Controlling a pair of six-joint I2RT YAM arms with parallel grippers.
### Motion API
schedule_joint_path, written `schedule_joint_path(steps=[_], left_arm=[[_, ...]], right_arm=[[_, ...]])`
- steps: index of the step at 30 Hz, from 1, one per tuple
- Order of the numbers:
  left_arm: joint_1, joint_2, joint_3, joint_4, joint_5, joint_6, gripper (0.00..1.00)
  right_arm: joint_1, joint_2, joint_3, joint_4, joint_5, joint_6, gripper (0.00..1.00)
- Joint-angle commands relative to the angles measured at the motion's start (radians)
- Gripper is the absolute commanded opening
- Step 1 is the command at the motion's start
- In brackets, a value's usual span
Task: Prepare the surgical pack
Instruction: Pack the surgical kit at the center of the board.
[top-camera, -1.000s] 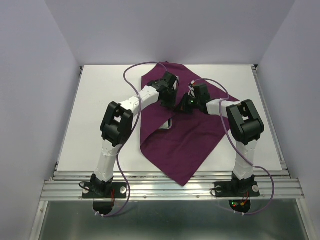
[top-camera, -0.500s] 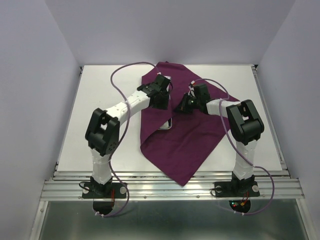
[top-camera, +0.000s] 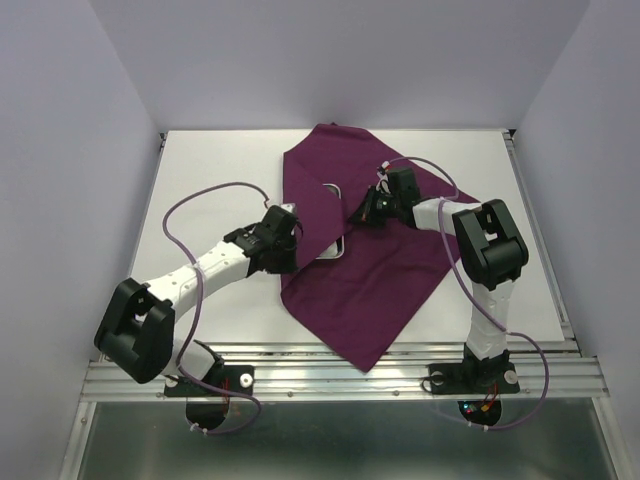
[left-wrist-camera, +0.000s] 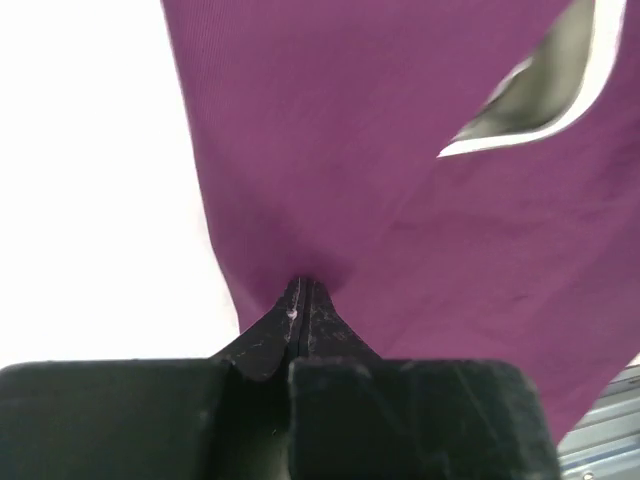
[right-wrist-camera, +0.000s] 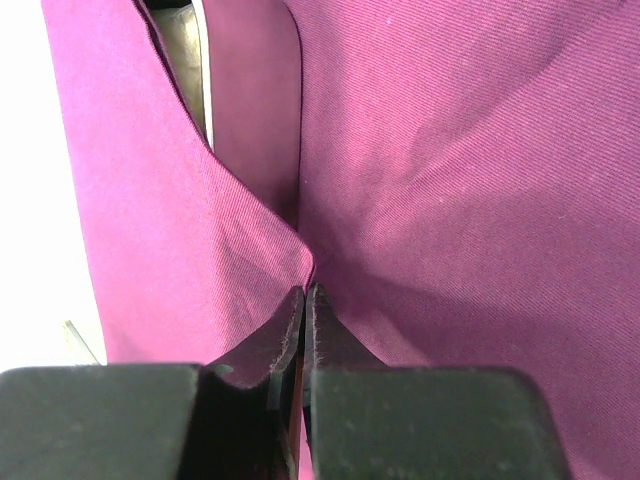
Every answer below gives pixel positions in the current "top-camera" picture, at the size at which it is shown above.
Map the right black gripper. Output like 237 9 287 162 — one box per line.
348 184 401 226

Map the stainless steel instrument tray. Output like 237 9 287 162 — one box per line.
316 183 346 261

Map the purple surgical drape cloth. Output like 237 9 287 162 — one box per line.
281 124 450 372

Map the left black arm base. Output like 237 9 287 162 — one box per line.
163 363 255 398

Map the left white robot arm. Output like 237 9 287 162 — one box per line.
94 204 300 398

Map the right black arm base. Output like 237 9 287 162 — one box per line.
421 346 520 395

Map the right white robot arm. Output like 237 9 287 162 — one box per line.
349 163 529 395

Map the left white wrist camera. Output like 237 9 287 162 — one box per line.
280 203 296 214

